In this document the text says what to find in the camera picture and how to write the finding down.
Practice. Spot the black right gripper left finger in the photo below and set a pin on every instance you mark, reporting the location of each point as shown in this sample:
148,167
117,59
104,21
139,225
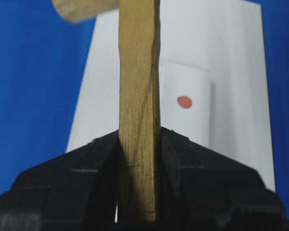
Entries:
76,191

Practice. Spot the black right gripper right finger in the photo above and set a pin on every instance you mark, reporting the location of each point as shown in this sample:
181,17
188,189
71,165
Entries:
207,191

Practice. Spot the wooden mallet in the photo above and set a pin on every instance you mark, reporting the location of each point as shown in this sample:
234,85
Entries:
139,110

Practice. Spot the red dot mark far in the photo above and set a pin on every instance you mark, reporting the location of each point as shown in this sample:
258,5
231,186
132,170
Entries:
185,102

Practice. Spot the small white raised board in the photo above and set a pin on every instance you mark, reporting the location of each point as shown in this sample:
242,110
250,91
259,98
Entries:
181,80

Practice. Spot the blue table mat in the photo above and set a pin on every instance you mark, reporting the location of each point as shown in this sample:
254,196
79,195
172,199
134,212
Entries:
42,62

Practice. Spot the large white foam board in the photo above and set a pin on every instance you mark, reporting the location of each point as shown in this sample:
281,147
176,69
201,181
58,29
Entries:
223,38

